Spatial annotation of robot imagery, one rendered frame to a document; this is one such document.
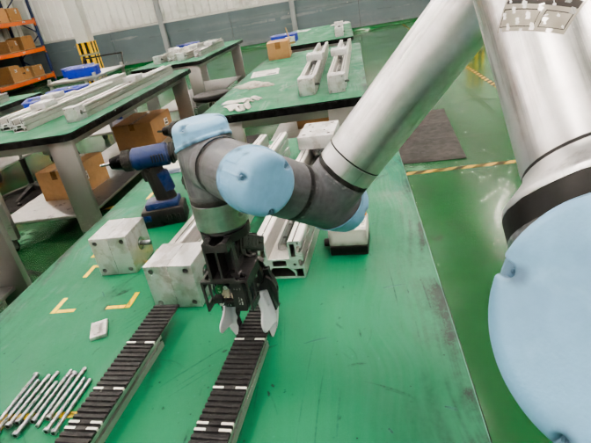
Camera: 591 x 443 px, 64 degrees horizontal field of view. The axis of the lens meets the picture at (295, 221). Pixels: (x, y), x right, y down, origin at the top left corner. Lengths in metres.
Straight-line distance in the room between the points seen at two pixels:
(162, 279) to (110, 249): 0.23
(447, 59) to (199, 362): 0.58
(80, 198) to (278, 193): 2.85
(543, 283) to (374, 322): 0.60
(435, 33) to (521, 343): 0.38
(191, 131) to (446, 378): 0.48
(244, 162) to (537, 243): 0.34
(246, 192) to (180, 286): 0.46
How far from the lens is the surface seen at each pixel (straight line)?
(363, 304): 0.85
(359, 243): 0.98
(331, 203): 0.59
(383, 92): 0.56
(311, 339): 0.79
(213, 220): 0.63
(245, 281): 0.65
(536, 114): 0.28
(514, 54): 0.30
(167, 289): 0.94
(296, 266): 0.93
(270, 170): 0.50
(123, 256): 1.12
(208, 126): 0.60
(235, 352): 0.75
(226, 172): 0.51
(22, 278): 2.69
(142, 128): 4.68
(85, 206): 3.33
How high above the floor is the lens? 1.29
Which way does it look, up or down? 25 degrees down
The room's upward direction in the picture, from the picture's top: 10 degrees counter-clockwise
